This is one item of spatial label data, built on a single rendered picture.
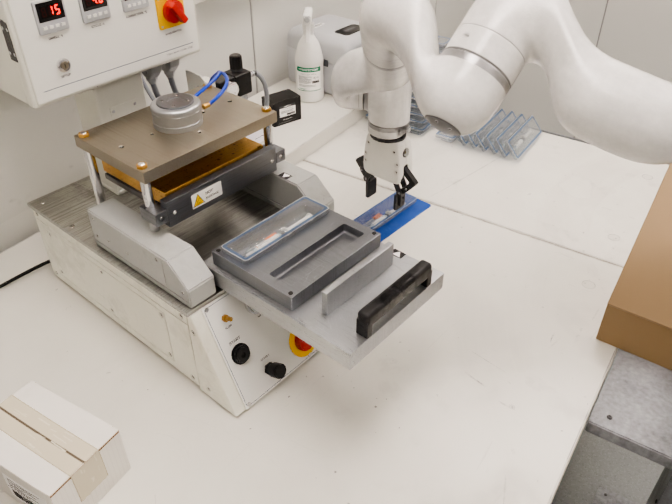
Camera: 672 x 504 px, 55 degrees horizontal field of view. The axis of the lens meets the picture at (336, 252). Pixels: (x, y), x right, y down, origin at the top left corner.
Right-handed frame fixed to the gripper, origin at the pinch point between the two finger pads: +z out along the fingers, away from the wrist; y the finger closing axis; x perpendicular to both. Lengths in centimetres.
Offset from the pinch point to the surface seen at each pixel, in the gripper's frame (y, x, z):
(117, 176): 15, 53, -23
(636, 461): -64, -40, 81
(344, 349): -34, 53, -16
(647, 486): -69, -34, 81
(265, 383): -17, 53, 4
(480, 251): -23.1, -3.6, 6.0
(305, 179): -4.2, 29.2, -19.1
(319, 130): 34.3, -16.2, 1.5
